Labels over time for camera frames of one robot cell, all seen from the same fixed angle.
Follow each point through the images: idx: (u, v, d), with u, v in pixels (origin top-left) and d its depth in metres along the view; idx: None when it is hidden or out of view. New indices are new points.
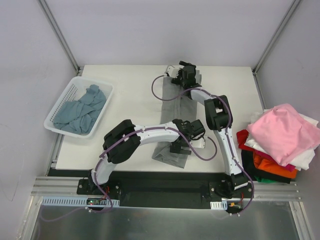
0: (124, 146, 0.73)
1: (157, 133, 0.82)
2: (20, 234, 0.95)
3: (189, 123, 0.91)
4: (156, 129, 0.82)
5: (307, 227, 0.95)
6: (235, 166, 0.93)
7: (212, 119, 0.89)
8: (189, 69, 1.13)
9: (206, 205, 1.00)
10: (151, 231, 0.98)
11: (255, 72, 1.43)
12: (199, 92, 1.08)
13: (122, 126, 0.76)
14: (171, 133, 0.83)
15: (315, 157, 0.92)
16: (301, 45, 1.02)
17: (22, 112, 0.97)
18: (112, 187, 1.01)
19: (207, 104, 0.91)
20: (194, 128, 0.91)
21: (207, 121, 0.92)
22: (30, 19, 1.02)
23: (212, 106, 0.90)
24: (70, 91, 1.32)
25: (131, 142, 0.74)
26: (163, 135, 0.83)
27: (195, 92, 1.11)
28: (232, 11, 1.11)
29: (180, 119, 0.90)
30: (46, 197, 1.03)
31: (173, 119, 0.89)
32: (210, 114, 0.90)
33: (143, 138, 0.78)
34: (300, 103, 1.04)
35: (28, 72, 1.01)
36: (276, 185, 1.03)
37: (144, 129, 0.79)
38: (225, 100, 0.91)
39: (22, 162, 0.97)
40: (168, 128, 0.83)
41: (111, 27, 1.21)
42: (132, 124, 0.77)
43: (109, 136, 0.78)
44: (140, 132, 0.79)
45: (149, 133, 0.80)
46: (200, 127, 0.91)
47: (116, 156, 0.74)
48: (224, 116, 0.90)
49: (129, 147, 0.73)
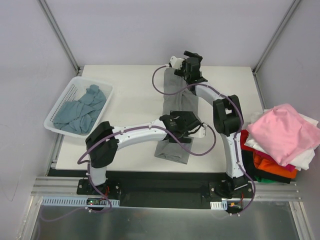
0: (102, 149, 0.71)
1: (139, 134, 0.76)
2: (20, 234, 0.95)
3: (180, 118, 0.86)
4: (139, 129, 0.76)
5: (307, 227, 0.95)
6: (238, 169, 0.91)
7: (222, 122, 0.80)
8: (194, 62, 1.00)
9: (206, 205, 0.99)
10: (151, 231, 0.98)
11: (255, 72, 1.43)
12: (205, 89, 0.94)
13: (100, 128, 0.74)
14: (156, 132, 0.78)
15: (315, 157, 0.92)
16: (301, 45, 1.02)
17: (22, 112, 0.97)
18: (112, 187, 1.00)
19: (216, 105, 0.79)
20: (187, 122, 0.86)
21: (215, 123, 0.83)
22: (30, 19, 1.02)
23: (222, 108, 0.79)
24: (70, 91, 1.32)
25: (108, 145, 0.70)
26: (148, 135, 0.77)
27: (200, 88, 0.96)
28: (232, 11, 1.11)
29: (169, 115, 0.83)
30: (46, 197, 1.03)
31: (161, 116, 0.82)
32: (220, 117, 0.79)
33: (122, 141, 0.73)
34: (300, 103, 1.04)
35: (28, 72, 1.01)
36: (276, 185, 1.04)
37: (123, 131, 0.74)
38: (236, 100, 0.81)
39: (22, 162, 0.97)
40: (153, 126, 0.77)
41: (112, 27, 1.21)
42: (111, 127, 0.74)
43: (89, 140, 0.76)
44: (119, 135, 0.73)
45: (130, 135, 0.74)
46: (194, 120, 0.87)
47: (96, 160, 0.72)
48: (234, 119, 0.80)
49: (107, 150, 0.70)
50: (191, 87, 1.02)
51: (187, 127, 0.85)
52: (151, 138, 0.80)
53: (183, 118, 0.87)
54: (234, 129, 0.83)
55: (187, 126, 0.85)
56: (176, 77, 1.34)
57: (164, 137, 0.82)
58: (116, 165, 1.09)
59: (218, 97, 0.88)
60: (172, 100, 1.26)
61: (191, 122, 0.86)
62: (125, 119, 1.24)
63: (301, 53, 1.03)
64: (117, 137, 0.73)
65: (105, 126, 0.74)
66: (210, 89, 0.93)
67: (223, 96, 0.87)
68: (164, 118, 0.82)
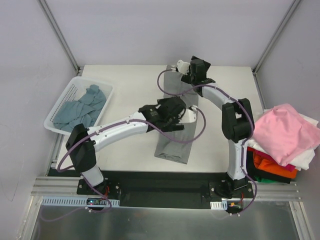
0: (80, 154, 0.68)
1: (117, 131, 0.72)
2: (20, 234, 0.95)
3: (163, 105, 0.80)
4: (115, 126, 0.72)
5: (307, 227, 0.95)
6: (241, 172, 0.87)
7: (231, 127, 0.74)
8: (198, 62, 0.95)
9: (206, 205, 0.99)
10: (151, 231, 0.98)
11: (255, 72, 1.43)
12: (212, 91, 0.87)
13: (74, 133, 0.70)
14: (136, 126, 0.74)
15: (315, 157, 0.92)
16: (301, 45, 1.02)
17: (22, 112, 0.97)
18: (112, 187, 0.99)
19: (226, 109, 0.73)
20: (170, 108, 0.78)
21: (225, 129, 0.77)
22: (30, 19, 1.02)
23: (232, 112, 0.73)
24: (70, 91, 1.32)
25: (85, 148, 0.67)
26: (127, 130, 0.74)
27: (208, 89, 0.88)
28: (232, 11, 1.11)
29: (149, 106, 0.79)
30: (46, 197, 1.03)
31: (140, 108, 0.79)
32: (229, 122, 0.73)
33: (99, 142, 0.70)
34: (300, 103, 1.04)
35: (28, 72, 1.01)
36: (276, 185, 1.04)
37: (98, 131, 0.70)
38: (246, 104, 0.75)
39: (22, 162, 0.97)
40: (131, 120, 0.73)
41: (111, 27, 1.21)
42: (84, 130, 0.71)
43: (68, 146, 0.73)
44: (94, 135, 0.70)
45: (106, 134, 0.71)
46: (176, 105, 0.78)
47: (77, 165, 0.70)
48: (244, 125, 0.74)
49: (84, 153, 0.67)
50: (197, 88, 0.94)
51: (169, 113, 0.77)
52: (132, 133, 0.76)
53: (165, 105, 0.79)
54: (244, 135, 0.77)
55: (170, 113, 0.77)
56: (176, 77, 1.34)
57: (146, 129, 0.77)
58: (116, 165, 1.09)
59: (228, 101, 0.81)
60: None
61: (175, 108, 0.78)
62: None
63: (301, 53, 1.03)
64: (93, 139, 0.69)
65: (79, 129, 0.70)
66: (219, 91, 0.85)
67: (232, 100, 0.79)
68: (143, 110, 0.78)
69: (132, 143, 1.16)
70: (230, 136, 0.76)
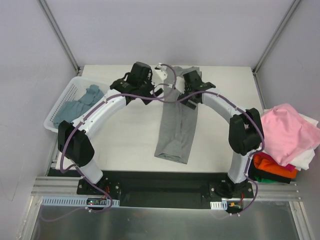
0: (77, 147, 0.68)
1: (100, 113, 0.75)
2: (20, 234, 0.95)
3: (130, 74, 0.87)
4: (96, 110, 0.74)
5: (307, 226, 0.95)
6: (243, 177, 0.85)
7: (241, 142, 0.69)
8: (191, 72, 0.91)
9: (206, 205, 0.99)
10: (151, 231, 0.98)
11: (255, 72, 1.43)
12: (214, 99, 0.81)
13: (60, 131, 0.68)
14: (115, 102, 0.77)
15: (315, 157, 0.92)
16: (301, 45, 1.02)
17: (22, 112, 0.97)
18: (112, 187, 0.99)
19: (234, 123, 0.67)
20: (138, 74, 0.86)
21: (233, 143, 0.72)
22: (30, 19, 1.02)
23: (241, 125, 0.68)
24: (70, 91, 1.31)
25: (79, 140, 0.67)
26: (109, 109, 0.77)
27: (209, 97, 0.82)
28: (232, 11, 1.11)
29: (119, 80, 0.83)
30: (46, 197, 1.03)
31: (111, 86, 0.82)
32: (239, 136, 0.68)
33: (88, 129, 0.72)
34: (300, 103, 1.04)
35: (28, 72, 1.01)
36: (276, 185, 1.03)
37: (83, 120, 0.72)
38: (255, 115, 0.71)
39: (22, 162, 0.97)
40: (108, 99, 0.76)
41: (112, 27, 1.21)
42: (69, 124, 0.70)
43: (60, 146, 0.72)
44: (81, 125, 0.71)
45: (92, 120, 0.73)
46: (142, 68, 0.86)
47: (78, 158, 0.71)
48: (254, 137, 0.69)
49: (81, 144, 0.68)
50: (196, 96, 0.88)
51: (139, 79, 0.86)
52: (114, 109, 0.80)
53: (132, 73, 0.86)
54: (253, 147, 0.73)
55: (139, 78, 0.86)
56: None
57: (125, 101, 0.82)
58: (116, 165, 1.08)
59: (235, 112, 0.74)
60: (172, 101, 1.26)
61: (142, 72, 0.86)
62: (126, 119, 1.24)
63: (301, 52, 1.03)
64: (82, 128, 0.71)
65: (63, 126, 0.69)
66: (222, 99, 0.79)
67: (240, 110, 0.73)
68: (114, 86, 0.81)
69: (132, 143, 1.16)
70: (240, 150, 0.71)
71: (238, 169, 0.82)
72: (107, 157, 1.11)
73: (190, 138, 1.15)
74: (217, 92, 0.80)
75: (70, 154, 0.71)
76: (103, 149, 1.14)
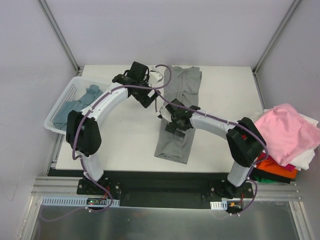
0: (86, 134, 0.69)
1: (107, 104, 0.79)
2: (20, 234, 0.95)
3: (130, 71, 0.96)
4: (102, 100, 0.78)
5: (307, 226, 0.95)
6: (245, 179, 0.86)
7: (245, 155, 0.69)
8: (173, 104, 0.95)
9: (206, 206, 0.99)
10: (151, 231, 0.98)
11: (255, 72, 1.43)
12: (203, 119, 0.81)
13: (70, 120, 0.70)
14: (119, 93, 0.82)
15: (315, 157, 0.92)
16: (301, 45, 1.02)
17: (22, 112, 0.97)
18: (112, 187, 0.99)
19: (234, 138, 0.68)
20: (137, 71, 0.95)
21: (237, 156, 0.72)
22: (30, 19, 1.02)
23: (241, 139, 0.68)
24: (70, 91, 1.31)
25: (88, 127, 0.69)
26: (114, 99, 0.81)
27: (197, 119, 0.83)
28: (232, 11, 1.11)
29: (120, 74, 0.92)
30: (46, 197, 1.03)
31: (113, 78, 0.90)
32: (241, 149, 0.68)
33: (97, 117, 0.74)
34: (300, 103, 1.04)
35: (28, 71, 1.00)
36: (276, 185, 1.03)
37: (92, 108, 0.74)
38: (250, 124, 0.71)
39: (22, 163, 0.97)
40: (113, 90, 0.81)
41: (111, 27, 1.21)
42: (79, 112, 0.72)
43: (70, 137, 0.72)
44: (90, 113, 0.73)
45: (100, 108, 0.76)
46: (141, 67, 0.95)
47: (87, 147, 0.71)
48: (256, 146, 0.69)
49: (91, 131, 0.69)
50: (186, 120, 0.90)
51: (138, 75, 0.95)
52: (116, 101, 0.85)
53: (132, 70, 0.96)
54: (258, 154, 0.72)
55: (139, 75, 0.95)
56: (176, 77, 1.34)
57: (127, 93, 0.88)
58: (116, 165, 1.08)
59: (228, 127, 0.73)
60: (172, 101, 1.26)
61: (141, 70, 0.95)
62: (126, 119, 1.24)
63: (301, 52, 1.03)
64: (91, 116, 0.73)
65: (73, 115, 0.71)
66: (211, 118, 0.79)
67: (233, 123, 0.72)
68: (117, 79, 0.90)
69: (132, 143, 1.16)
70: (246, 162, 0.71)
71: (241, 175, 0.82)
72: (107, 157, 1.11)
73: (190, 138, 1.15)
74: (204, 112, 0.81)
75: (79, 144, 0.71)
76: (103, 149, 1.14)
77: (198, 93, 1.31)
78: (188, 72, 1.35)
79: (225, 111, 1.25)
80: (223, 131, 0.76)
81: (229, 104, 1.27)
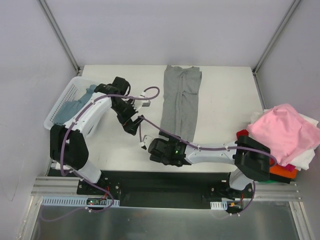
0: (72, 147, 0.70)
1: (91, 114, 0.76)
2: (20, 234, 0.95)
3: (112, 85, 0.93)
4: (86, 111, 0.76)
5: (307, 226, 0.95)
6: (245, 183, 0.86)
7: (262, 172, 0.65)
8: (158, 145, 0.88)
9: (206, 205, 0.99)
10: (151, 231, 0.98)
11: (255, 72, 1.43)
12: (199, 153, 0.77)
13: (54, 136, 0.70)
14: (102, 103, 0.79)
15: (315, 157, 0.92)
16: (301, 45, 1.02)
17: (22, 112, 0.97)
18: (112, 187, 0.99)
19: (243, 164, 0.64)
20: (118, 85, 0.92)
21: (253, 177, 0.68)
22: (30, 20, 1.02)
23: (248, 160, 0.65)
24: (70, 91, 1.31)
25: (73, 139, 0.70)
26: (96, 110, 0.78)
27: (193, 155, 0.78)
28: (232, 11, 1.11)
29: (101, 85, 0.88)
30: (46, 197, 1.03)
31: (96, 89, 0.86)
32: (256, 169, 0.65)
33: (82, 128, 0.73)
34: (301, 103, 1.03)
35: (28, 71, 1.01)
36: (276, 185, 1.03)
37: (75, 120, 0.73)
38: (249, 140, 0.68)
39: (22, 163, 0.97)
40: (96, 100, 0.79)
41: (111, 27, 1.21)
42: (62, 126, 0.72)
43: (54, 153, 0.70)
44: (74, 126, 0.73)
45: (84, 120, 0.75)
46: (122, 81, 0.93)
47: (74, 160, 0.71)
48: (264, 157, 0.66)
49: (76, 142, 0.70)
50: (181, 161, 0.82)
51: (120, 90, 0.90)
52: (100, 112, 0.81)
53: (113, 85, 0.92)
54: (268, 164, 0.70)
55: (121, 88, 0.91)
56: (176, 77, 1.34)
57: (111, 102, 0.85)
58: (116, 165, 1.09)
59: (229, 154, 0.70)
60: (172, 101, 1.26)
61: (122, 84, 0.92)
62: None
63: (301, 52, 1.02)
64: (76, 128, 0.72)
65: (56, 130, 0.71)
66: (206, 150, 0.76)
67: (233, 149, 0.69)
68: (99, 89, 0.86)
69: (132, 143, 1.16)
70: (264, 178, 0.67)
71: (242, 181, 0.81)
72: (107, 157, 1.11)
73: (190, 139, 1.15)
74: (197, 145, 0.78)
75: (66, 158, 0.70)
76: (104, 149, 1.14)
77: (198, 93, 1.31)
78: (188, 72, 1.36)
79: (225, 111, 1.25)
80: (229, 160, 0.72)
81: (229, 104, 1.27)
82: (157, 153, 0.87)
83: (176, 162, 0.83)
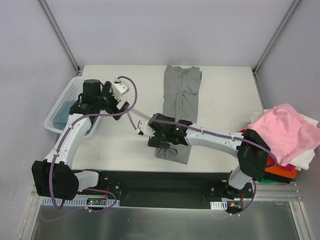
0: (60, 182, 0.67)
1: (71, 140, 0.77)
2: (20, 234, 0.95)
3: (84, 95, 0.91)
4: (66, 139, 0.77)
5: (307, 226, 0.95)
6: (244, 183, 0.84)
7: (259, 170, 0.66)
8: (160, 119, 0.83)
9: (206, 205, 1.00)
10: (151, 231, 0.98)
11: (255, 72, 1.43)
12: (201, 136, 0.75)
13: (38, 174, 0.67)
14: (80, 125, 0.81)
15: (315, 157, 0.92)
16: (301, 45, 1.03)
17: (22, 112, 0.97)
18: (112, 187, 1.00)
19: (244, 155, 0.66)
20: (90, 93, 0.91)
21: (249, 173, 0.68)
22: (30, 20, 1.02)
23: (250, 154, 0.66)
24: (70, 91, 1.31)
25: (59, 175, 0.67)
26: (77, 134, 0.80)
27: (195, 137, 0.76)
28: (232, 11, 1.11)
29: (74, 106, 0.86)
30: (46, 197, 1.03)
31: (71, 112, 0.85)
32: (254, 165, 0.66)
33: (65, 158, 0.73)
34: (301, 103, 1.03)
35: (28, 71, 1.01)
36: (276, 185, 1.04)
37: (57, 152, 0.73)
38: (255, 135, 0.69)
39: (22, 163, 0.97)
40: (73, 124, 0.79)
41: (111, 27, 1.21)
42: (43, 163, 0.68)
43: (42, 190, 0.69)
44: (57, 157, 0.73)
45: (66, 148, 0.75)
46: (91, 86, 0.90)
47: (64, 193, 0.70)
48: (263, 155, 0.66)
49: (63, 177, 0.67)
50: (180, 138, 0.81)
51: (95, 97, 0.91)
52: (82, 134, 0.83)
53: (85, 93, 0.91)
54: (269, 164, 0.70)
55: (94, 95, 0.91)
56: (176, 77, 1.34)
57: (90, 120, 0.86)
58: (116, 165, 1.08)
59: (233, 142, 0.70)
60: (172, 101, 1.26)
61: (93, 89, 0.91)
62: (126, 120, 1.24)
63: (301, 52, 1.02)
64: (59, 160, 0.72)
65: (37, 170, 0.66)
66: (209, 134, 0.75)
67: (237, 139, 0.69)
68: (74, 110, 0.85)
69: (132, 143, 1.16)
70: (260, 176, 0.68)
71: (240, 178, 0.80)
72: (107, 157, 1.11)
73: None
74: (201, 128, 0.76)
75: (56, 193, 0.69)
76: (104, 150, 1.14)
77: (198, 93, 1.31)
78: (188, 72, 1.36)
79: (225, 111, 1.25)
80: (231, 150, 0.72)
81: (229, 104, 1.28)
82: (156, 127, 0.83)
83: (173, 139, 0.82)
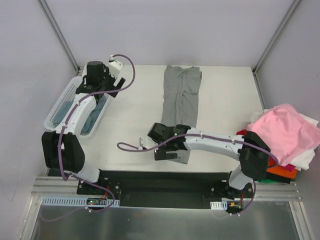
0: (68, 154, 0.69)
1: (79, 114, 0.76)
2: (20, 234, 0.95)
3: (87, 77, 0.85)
4: (73, 114, 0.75)
5: (307, 226, 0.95)
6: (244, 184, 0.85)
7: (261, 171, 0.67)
8: (159, 128, 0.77)
9: (206, 205, 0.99)
10: (151, 231, 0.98)
11: (255, 72, 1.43)
12: (200, 141, 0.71)
13: (47, 144, 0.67)
14: (87, 102, 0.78)
15: (315, 157, 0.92)
16: (301, 45, 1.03)
17: (22, 112, 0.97)
18: (112, 187, 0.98)
19: (246, 160, 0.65)
20: (94, 75, 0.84)
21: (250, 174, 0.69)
22: (30, 20, 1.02)
23: (252, 157, 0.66)
24: (70, 91, 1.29)
25: (69, 145, 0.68)
26: (83, 110, 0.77)
27: (194, 141, 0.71)
28: (232, 11, 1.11)
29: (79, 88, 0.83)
30: (46, 197, 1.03)
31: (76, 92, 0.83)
32: (255, 167, 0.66)
33: (73, 130, 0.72)
34: (301, 103, 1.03)
35: (28, 71, 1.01)
36: (276, 185, 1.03)
37: (65, 123, 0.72)
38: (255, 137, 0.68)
39: (22, 162, 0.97)
40: (80, 100, 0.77)
41: (111, 27, 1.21)
42: (52, 134, 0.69)
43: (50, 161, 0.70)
44: (65, 129, 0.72)
45: (74, 122, 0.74)
46: (94, 68, 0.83)
47: (72, 165, 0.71)
48: (263, 156, 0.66)
49: (72, 151, 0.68)
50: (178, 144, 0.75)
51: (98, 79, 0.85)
52: (88, 112, 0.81)
53: (89, 76, 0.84)
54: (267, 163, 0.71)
55: (98, 77, 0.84)
56: (176, 77, 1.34)
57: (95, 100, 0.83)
58: (115, 165, 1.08)
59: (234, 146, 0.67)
60: (172, 101, 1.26)
61: (97, 71, 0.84)
62: (126, 119, 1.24)
63: (301, 52, 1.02)
64: (67, 131, 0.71)
65: (46, 139, 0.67)
66: (208, 138, 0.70)
67: (239, 142, 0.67)
68: (80, 91, 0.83)
69: (132, 143, 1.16)
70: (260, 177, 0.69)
71: (241, 179, 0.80)
72: (107, 157, 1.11)
73: None
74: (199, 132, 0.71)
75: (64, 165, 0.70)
76: (103, 150, 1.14)
77: (198, 93, 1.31)
78: (188, 72, 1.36)
79: (225, 111, 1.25)
80: (231, 153, 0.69)
81: (229, 104, 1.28)
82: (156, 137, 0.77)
83: (172, 145, 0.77)
